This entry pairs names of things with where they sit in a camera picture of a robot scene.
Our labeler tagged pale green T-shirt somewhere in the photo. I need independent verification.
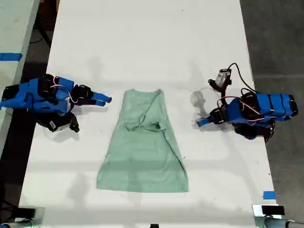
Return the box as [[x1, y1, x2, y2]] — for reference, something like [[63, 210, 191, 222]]
[[96, 88, 190, 193]]

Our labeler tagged long blue tape strip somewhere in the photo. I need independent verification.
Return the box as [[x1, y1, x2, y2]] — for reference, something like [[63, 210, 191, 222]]
[[0, 52, 23, 62]]

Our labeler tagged pale side table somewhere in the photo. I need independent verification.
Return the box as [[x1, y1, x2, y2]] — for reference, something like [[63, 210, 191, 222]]
[[0, 0, 40, 155]]

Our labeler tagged small black box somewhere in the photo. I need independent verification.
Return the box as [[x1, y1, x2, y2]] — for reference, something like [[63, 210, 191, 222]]
[[261, 206, 285, 216]]

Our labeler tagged camera black stalk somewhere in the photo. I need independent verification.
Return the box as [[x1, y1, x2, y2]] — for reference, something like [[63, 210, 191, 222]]
[[68, 113, 80, 133], [208, 79, 228, 100]]

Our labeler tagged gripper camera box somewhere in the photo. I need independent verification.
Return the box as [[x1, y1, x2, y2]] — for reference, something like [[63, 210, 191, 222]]
[[215, 68, 232, 87], [44, 117, 72, 133]]

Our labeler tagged camera black cable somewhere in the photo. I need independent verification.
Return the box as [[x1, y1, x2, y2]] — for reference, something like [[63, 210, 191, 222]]
[[228, 63, 257, 93]]

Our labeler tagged black floor cable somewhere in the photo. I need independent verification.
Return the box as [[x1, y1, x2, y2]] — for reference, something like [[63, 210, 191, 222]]
[[33, 26, 52, 46]]

